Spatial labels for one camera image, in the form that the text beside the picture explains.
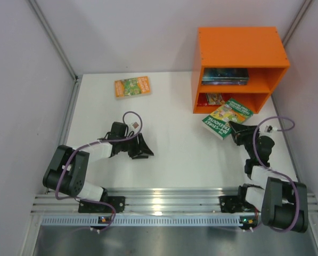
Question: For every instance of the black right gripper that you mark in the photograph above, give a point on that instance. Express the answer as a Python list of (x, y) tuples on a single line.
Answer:
[(247, 136)]

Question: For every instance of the orange wooden shelf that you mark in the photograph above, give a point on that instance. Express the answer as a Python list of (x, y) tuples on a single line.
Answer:
[(258, 49)]

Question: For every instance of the blue ocean cover book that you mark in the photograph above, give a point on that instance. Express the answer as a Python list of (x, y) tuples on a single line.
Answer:
[(215, 74)]

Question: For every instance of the aluminium left frame post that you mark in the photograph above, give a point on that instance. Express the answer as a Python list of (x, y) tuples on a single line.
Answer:
[(52, 37)]

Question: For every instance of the perforated metal cable tray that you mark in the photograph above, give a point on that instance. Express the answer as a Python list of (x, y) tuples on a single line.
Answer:
[(149, 221)]

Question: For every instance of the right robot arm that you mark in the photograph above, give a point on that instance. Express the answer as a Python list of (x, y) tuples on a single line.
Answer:
[(278, 201)]

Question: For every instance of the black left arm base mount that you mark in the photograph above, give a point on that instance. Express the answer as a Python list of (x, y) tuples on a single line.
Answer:
[(118, 203)]

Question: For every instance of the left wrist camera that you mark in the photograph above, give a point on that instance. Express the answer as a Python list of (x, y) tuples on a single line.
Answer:
[(134, 126)]

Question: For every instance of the aluminium frame post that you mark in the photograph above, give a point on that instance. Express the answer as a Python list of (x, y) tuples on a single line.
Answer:
[(52, 37), (301, 13)]

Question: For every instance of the aluminium front rail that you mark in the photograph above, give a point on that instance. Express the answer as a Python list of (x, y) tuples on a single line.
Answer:
[(146, 201)]

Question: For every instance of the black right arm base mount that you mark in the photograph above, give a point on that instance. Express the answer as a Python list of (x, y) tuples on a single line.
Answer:
[(235, 204)]

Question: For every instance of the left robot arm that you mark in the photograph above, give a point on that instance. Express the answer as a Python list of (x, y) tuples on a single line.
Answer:
[(67, 170)]

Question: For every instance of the aluminium right frame post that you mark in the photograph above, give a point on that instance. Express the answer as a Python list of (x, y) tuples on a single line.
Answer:
[(301, 13)]

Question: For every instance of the red treehouse book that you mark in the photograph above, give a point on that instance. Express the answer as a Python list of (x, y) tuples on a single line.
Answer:
[(210, 99)]

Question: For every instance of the orange green treehouse book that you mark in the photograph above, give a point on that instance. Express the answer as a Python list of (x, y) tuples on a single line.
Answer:
[(132, 87)]

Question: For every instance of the purple Robinson Crusoe book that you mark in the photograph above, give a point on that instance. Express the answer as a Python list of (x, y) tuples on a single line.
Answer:
[(226, 82)]

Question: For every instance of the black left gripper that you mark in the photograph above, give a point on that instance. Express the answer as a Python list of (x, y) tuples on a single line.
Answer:
[(135, 147)]

